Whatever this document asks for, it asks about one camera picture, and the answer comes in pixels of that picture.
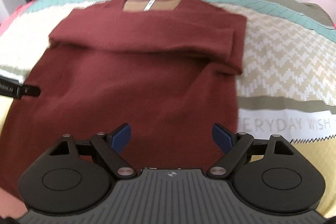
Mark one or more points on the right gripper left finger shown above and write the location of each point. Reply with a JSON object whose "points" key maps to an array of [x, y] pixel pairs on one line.
{"points": [[107, 149]]}

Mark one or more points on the maroon red t-shirt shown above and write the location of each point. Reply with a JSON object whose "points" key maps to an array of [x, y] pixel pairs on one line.
{"points": [[169, 74]]}

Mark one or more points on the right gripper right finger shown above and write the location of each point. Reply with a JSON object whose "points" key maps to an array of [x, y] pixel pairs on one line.
{"points": [[235, 148]]}

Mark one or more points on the pink red blanket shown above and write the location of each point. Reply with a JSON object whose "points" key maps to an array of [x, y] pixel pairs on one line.
{"points": [[18, 12]]}

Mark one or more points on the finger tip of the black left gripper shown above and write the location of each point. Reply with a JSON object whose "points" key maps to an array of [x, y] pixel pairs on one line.
{"points": [[27, 90]]}

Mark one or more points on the patterned beige teal bedspread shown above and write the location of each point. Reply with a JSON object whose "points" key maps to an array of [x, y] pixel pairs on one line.
{"points": [[287, 85]]}

